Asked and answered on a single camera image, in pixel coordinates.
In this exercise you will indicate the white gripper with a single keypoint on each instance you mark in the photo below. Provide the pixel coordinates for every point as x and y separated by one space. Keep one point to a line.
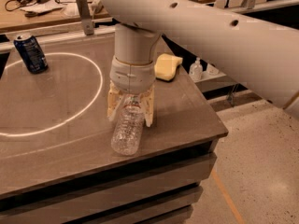
132 76

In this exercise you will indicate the clear plastic water bottle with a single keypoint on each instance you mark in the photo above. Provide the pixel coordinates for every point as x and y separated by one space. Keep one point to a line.
127 134

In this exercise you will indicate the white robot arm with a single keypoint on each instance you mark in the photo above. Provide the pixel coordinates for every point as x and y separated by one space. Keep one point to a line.
262 56

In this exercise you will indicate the left clear sanitizer bottle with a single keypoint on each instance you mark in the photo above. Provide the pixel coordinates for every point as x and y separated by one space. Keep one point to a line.
196 71

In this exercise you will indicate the clear sanitizer bottle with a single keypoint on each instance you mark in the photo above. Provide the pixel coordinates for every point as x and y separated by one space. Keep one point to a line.
212 70
196 71

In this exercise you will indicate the right clear sanitizer bottle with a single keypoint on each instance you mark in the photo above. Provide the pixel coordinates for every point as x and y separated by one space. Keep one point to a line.
212 70

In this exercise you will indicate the yellow sponge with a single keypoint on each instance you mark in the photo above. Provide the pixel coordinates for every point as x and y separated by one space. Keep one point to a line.
166 66

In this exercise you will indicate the metal railing bar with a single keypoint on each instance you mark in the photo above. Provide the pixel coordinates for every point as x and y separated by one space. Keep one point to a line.
12 22

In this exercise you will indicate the white power strip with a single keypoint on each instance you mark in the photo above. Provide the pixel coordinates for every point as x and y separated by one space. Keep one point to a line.
96 6

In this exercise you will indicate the blue soda can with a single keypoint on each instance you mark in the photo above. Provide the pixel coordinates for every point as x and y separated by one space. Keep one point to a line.
31 53

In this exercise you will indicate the grey metal bracket post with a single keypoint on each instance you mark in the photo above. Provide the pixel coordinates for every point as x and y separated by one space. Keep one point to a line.
86 19

